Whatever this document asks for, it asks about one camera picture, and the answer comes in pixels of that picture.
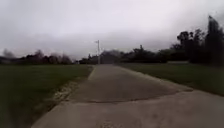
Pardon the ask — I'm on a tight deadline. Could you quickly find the pale lamp pole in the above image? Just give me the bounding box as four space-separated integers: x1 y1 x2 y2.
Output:
94 39 102 65

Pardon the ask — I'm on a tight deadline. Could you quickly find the grey concrete path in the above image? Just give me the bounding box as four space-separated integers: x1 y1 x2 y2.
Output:
30 63 224 128

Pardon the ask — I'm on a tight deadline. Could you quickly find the row of dark trees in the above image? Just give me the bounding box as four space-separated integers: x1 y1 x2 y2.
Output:
78 14 224 66

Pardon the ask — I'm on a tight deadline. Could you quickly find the row of bare trees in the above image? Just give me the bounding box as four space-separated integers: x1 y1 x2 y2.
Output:
0 48 75 66

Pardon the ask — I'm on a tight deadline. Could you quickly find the grass field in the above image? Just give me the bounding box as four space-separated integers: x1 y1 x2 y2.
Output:
117 62 224 97
0 63 95 128

